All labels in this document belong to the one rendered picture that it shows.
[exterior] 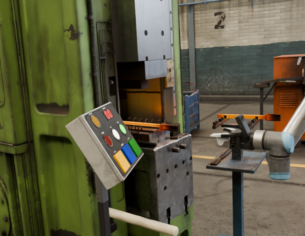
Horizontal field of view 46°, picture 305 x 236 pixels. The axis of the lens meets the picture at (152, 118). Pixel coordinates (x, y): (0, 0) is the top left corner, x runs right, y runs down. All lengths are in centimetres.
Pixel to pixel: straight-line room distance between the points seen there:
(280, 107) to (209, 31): 486
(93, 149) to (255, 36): 839
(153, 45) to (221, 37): 782
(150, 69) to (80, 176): 66
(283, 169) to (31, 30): 143
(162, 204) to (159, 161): 24
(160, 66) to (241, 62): 767
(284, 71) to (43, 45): 391
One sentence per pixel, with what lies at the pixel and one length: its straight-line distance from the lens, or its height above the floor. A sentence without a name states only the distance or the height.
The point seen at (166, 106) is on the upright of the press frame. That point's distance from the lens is 226.
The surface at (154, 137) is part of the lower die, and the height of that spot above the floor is 95.
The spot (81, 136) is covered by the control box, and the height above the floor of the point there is 112.
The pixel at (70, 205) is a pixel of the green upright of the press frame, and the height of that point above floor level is 60.
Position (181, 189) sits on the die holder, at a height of 61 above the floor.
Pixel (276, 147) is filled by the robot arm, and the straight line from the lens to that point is 167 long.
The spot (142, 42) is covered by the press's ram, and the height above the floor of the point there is 146.
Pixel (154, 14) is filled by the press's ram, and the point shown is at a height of 160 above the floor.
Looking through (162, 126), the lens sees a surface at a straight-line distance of 195.
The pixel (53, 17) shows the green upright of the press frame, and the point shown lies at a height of 161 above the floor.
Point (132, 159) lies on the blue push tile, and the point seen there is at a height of 99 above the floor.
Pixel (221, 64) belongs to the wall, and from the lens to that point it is 969.
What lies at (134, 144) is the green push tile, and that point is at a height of 102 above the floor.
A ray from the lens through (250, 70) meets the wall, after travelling 952.
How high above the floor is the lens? 140
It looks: 10 degrees down
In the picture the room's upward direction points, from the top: 3 degrees counter-clockwise
